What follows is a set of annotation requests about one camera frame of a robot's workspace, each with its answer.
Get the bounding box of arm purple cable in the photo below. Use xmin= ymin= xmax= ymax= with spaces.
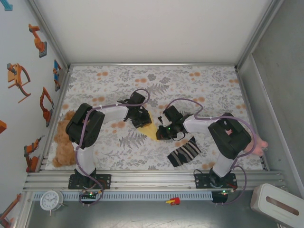
xmin=165 ymin=97 xmax=259 ymax=206
xmin=75 ymin=88 xmax=150 ymax=207

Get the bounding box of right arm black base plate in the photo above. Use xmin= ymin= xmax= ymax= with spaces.
xmin=194 ymin=173 xmax=238 ymax=190

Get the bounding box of black beige striped sock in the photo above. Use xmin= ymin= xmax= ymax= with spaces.
xmin=167 ymin=136 xmax=202 ymax=168

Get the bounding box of aluminium rail bed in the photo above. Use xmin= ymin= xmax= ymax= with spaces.
xmin=22 ymin=170 xmax=289 ymax=192

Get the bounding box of right aluminium side rail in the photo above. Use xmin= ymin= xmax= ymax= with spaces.
xmin=236 ymin=68 xmax=270 ymax=171

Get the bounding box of blue orange machine sticker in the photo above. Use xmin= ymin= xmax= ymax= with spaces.
xmin=52 ymin=59 xmax=63 ymax=92

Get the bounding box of aluminium upright post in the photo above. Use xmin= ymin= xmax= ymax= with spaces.
xmin=26 ymin=0 xmax=71 ymax=71
xmin=234 ymin=0 xmax=285 ymax=71

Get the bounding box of small red yellow toy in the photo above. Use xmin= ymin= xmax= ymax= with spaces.
xmin=165 ymin=197 xmax=181 ymax=206

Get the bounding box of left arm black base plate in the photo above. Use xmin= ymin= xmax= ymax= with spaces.
xmin=68 ymin=174 xmax=112 ymax=190

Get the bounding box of white tissue box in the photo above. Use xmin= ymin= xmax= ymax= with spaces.
xmin=250 ymin=183 xmax=304 ymax=228

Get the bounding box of brown teddy bear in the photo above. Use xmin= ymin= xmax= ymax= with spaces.
xmin=52 ymin=110 xmax=78 ymax=168

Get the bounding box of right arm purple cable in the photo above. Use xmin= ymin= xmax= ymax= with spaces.
xmin=165 ymin=97 xmax=259 ymax=206

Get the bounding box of left aluminium upright post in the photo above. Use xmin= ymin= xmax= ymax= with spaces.
xmin=26 ymin=0 xmax=71 ymax=71

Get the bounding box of left aluminium side rail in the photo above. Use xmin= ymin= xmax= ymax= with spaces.
xmin=38 ymin=67 xmax=72 ymax=172

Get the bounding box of white alarm clock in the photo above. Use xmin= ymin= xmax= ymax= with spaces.
xmin=39 ymin=190 xmax=65 ymax=217

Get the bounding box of aluminium back rail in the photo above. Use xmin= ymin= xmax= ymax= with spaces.
xmin=68 ymin=62 xmax=238 ymax=67

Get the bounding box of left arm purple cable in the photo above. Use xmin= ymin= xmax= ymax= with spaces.
xmin=75 ymin=88 xmax=150 ymax=207

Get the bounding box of aluminium side rail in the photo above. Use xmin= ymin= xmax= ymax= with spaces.
xmin=38 ymin=67 xmax=72 ymax=172
xmin=236 ymin=68 xmax=270 ymax=171

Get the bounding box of white slotted cable duct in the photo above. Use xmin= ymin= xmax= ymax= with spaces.
xmin=33 ymin=191 xmax=213 ymax=200

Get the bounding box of orange claw machine sticker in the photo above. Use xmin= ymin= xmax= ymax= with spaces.
xmin=6 ymin=63 xmax=32 ymax=104

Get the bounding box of floral patterned tablecloth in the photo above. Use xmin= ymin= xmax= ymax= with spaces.
xmin=45 ymin=65 xmax=268 ymax=171

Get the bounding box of right aluminium upright post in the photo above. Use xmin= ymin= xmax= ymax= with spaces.
xmin=234 ymin=0 xmax=285 ymax=71

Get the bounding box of pink plush toy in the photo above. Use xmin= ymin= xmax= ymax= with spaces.
xmin=247 ymin=136 xmax=269 ymax=156

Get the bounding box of blue wall sticker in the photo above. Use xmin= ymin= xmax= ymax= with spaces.
xmin=0 ymin=0 xmax=14 ymax=12

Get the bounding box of yellow cloth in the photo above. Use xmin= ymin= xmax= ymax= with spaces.
xmin=137 ymin=111 xmax=160 ymax=141

